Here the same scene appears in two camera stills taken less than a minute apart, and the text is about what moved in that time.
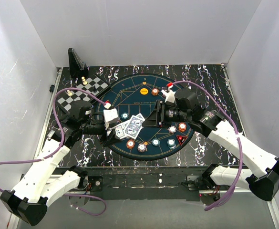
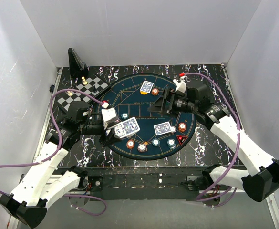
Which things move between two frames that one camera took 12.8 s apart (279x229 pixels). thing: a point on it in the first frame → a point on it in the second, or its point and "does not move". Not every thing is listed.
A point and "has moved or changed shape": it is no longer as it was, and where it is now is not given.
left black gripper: [108, 140] does not move
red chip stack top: [155, 91] does not move
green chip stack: [171, 143] does not move
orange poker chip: [130, 144] does not move
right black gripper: [156, 118] → [159, 106]
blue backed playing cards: [133, 126] has moved or changed shape
